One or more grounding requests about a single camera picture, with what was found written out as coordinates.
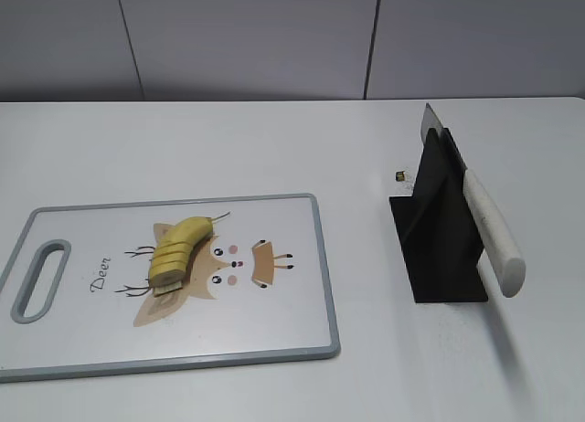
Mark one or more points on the white-handled kitchen knife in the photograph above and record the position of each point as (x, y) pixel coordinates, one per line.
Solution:
(502, 250)

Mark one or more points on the yellow sliced banana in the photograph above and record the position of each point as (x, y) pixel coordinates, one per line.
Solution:
(184, 257)

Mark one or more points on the white grey-rimmed cutting board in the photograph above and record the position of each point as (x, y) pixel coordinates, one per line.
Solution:
(75, 300)

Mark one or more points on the black knife stand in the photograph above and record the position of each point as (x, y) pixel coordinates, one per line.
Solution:
(439, 240)

